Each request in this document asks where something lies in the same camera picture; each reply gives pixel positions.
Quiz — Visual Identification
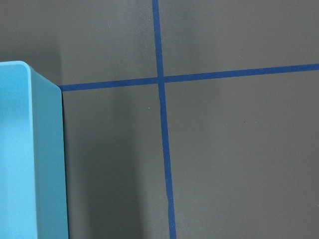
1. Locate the light blue plastic bin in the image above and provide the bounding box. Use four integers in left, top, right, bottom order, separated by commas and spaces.
0, 61, 69, 239

